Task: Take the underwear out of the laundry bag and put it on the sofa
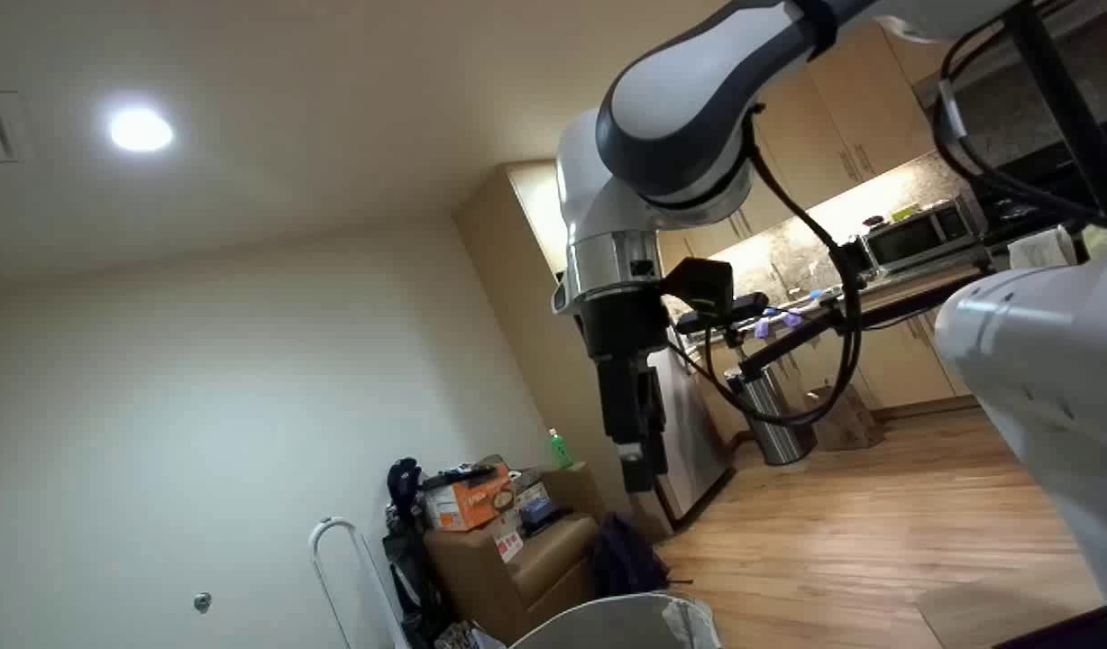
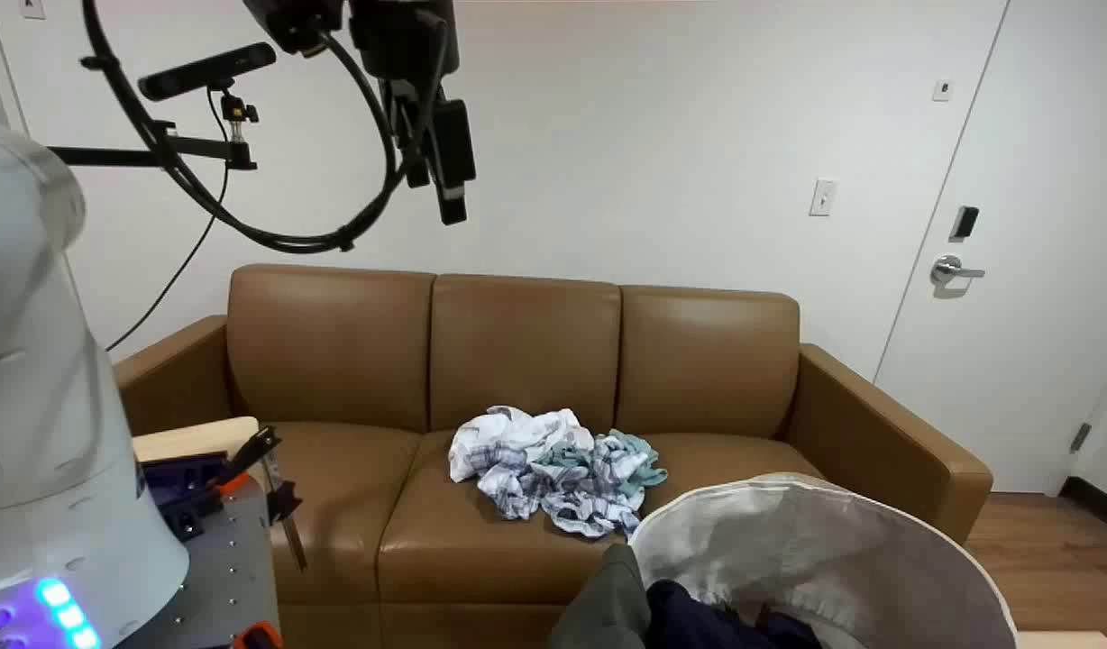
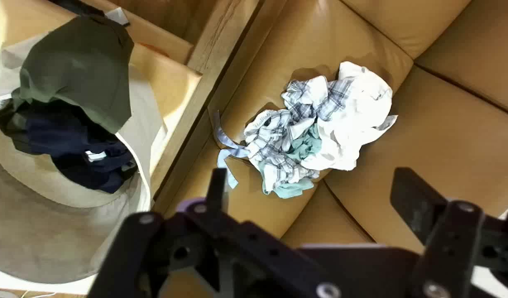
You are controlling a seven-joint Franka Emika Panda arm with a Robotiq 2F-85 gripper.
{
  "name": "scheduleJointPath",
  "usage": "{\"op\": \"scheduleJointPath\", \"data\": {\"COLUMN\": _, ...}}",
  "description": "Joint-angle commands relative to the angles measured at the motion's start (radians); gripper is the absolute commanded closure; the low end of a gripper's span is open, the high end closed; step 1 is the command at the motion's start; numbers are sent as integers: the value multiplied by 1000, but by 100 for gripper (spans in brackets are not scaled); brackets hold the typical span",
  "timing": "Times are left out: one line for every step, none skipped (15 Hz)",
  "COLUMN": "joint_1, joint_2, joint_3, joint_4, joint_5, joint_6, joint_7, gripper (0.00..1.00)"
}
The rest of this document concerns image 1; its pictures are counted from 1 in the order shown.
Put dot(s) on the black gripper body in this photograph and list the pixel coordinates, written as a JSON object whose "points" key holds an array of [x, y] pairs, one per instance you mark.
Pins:
{"points": [[620, 333]]}

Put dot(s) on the silver microwave oven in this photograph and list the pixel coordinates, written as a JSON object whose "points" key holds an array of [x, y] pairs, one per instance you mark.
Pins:
{"points": [[923, 237]]}

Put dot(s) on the steel trash can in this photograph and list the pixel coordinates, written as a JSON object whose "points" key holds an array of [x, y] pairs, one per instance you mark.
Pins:
{"points": [[768, 418]]}

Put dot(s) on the white curved pipe stand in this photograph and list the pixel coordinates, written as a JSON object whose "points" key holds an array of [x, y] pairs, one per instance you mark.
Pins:
{"points": [[351, 584]]}

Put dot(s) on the brown leather sofa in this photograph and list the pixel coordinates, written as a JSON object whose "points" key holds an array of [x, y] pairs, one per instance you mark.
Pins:
{"points": [[542, 578]]}

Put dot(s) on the green bottle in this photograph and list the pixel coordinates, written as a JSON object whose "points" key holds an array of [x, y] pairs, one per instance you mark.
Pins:
{"points": [[561, 449]]}

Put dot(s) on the white mesh laundry bag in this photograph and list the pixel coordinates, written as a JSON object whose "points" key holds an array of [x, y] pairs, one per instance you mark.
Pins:
{"points": [[628, 620]]}

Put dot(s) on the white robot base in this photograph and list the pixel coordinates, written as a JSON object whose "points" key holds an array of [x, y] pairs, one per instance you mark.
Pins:
{"points": [[1032, 350]]}

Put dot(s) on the orange box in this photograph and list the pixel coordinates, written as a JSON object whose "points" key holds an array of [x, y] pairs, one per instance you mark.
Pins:
{"points": [[467, 504]]}

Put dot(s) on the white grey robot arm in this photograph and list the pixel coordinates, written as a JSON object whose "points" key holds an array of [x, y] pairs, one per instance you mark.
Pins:
{"points": [[669, 149]]}

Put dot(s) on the dark purple backpack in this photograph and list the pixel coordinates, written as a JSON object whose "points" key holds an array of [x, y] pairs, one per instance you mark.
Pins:
{"points": [[620, 560]]}

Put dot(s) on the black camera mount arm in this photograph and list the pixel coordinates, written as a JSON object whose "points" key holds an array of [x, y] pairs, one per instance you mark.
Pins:
{"points": [[762, 337]]}

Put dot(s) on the round ceiling light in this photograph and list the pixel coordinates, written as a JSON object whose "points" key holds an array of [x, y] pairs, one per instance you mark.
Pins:
{"points": [[137, 131]]}

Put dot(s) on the stainless steel refrigerator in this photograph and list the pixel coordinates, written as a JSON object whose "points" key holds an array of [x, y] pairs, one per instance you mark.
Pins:
{"points": [[694, 449]]}

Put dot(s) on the wooden kitchen cabinets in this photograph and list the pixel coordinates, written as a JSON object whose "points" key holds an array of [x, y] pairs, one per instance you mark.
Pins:
{"points": [[847, 135]]}

